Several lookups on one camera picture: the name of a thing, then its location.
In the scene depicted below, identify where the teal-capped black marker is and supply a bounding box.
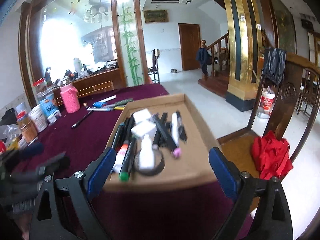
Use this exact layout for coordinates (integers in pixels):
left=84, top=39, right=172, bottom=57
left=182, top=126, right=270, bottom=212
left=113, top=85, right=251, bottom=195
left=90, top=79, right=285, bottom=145
left=111, top=122, right=125, bottom=152

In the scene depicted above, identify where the red-capped black marker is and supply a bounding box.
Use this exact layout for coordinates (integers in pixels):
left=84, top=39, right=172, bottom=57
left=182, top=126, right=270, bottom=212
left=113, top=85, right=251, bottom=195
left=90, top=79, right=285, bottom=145
left=112, top=122, right=136, bottom=174

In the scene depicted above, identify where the white glue bottle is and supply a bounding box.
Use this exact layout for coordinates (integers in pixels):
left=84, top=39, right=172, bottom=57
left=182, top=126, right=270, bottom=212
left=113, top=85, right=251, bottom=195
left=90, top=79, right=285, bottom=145
left=139, top=134, right=155, bottom=170

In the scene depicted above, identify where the pink-capped black marker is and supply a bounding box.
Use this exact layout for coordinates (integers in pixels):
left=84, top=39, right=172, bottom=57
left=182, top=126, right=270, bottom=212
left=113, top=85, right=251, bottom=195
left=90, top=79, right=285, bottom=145
left=152, top=114, right=181, bottom=158

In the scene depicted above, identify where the white USB charger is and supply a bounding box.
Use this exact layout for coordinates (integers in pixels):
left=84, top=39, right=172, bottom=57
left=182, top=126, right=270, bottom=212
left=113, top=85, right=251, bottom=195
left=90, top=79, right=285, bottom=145
left=131, top=120, right=157, bottom=138

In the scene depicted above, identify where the white marker pen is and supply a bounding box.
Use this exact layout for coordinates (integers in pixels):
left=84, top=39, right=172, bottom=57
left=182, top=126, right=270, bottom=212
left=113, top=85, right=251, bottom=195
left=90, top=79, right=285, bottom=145
left=171, top=112, right=180, bottom=147

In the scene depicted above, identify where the green-capped black marker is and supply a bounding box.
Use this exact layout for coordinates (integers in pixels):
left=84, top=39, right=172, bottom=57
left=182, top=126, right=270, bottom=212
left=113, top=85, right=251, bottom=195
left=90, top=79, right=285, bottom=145
left=119, top=137, right=137, bottom=181

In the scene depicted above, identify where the white plastic tub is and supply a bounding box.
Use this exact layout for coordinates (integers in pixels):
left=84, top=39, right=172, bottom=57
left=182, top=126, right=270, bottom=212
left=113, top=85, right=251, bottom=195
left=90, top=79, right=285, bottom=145
left=28, top=105, right=48, bottom=133

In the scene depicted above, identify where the black pen on table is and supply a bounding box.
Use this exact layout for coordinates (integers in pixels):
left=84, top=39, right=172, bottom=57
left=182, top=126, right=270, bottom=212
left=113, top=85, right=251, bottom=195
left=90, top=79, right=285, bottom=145
left=72, top=111, right=93, bottom=129

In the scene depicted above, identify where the red cloth on chair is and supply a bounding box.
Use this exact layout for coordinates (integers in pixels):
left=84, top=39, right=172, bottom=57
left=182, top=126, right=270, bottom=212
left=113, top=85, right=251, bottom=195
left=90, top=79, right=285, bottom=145
left=251, top=131, right=293, bottom=180

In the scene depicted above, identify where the blue printed box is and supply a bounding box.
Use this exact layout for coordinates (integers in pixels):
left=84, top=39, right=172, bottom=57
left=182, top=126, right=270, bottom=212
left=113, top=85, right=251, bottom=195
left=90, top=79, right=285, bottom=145
left=37, top=89, right=58, bottom=117

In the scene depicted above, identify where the maroon velvet tablecloth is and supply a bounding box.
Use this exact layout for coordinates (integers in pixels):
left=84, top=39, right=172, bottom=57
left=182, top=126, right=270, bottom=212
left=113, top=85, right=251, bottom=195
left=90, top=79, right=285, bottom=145
left=10, top=83, right=253, bottom=240

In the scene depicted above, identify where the wooden chair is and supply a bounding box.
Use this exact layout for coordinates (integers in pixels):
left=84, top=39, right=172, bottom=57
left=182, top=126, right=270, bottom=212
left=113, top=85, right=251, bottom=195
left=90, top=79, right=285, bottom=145
left=216, top=48, right=320, bottom=213

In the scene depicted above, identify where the pink knitted jar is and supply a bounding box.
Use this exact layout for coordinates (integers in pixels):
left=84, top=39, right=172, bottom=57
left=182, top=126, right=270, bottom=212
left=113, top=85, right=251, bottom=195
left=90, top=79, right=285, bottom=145
left=60, top=83, right=80, bottom=113

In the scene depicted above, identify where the blue and white eraser pen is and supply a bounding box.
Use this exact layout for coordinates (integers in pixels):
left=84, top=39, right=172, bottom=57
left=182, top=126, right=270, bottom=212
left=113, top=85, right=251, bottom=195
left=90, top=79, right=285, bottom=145
left=92, top=95, right=117, bottom=108

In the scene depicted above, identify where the green pen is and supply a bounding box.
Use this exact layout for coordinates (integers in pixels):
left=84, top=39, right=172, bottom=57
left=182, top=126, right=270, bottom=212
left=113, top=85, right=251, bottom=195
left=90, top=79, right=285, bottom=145
left=103, top=98, right=133, bottom=108

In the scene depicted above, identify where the white paint bucket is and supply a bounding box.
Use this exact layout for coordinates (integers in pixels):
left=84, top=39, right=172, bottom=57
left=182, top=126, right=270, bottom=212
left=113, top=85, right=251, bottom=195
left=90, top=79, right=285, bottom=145
left=260, top=87, right=276, bottom=114

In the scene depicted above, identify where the wooden sideboard cabinet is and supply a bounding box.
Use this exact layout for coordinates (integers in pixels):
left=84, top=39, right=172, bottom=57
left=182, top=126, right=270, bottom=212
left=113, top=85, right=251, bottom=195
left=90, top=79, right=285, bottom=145
left=69, top=68, right=126, bottom=98

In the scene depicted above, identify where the cardboard tray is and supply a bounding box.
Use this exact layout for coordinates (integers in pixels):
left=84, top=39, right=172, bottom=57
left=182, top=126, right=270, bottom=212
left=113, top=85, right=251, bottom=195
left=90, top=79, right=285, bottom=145
left=103, top=94, right=219, bottom=192

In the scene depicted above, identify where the wooden door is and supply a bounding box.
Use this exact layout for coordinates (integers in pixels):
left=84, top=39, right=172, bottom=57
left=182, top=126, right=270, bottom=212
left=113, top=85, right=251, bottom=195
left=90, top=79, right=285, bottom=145
left=178, top=23, right=201, bottom=71

